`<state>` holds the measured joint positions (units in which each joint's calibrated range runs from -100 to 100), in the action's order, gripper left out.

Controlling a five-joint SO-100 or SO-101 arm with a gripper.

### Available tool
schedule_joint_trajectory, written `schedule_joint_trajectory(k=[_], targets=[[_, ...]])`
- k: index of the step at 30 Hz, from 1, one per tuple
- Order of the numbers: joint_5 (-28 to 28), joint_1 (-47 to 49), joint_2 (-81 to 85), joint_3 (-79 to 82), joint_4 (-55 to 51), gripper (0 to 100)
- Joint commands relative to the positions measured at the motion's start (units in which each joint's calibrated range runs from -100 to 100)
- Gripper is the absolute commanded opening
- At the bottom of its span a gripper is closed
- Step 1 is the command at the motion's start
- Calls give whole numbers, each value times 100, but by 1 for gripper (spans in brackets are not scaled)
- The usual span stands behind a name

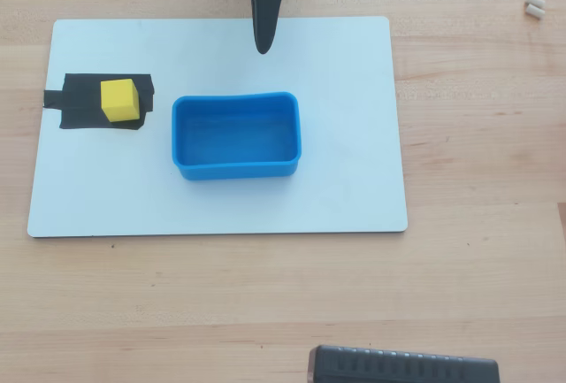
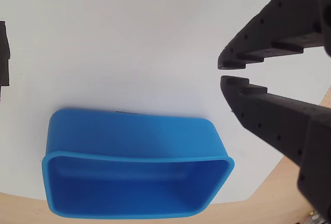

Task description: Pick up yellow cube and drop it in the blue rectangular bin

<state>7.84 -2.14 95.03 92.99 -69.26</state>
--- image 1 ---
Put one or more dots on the black tape patch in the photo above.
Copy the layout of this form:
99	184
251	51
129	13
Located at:
81	100

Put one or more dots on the white rectangular board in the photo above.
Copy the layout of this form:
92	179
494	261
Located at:
345	157

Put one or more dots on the blue rectangular bin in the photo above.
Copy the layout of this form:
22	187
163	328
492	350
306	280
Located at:
234	135

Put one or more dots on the yellow cube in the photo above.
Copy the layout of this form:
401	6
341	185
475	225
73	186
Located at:
118	101

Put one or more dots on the black ribbed device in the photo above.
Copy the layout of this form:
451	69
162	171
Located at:
398	367

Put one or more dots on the short wooden dowel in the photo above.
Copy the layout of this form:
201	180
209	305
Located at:
536	1
534	11

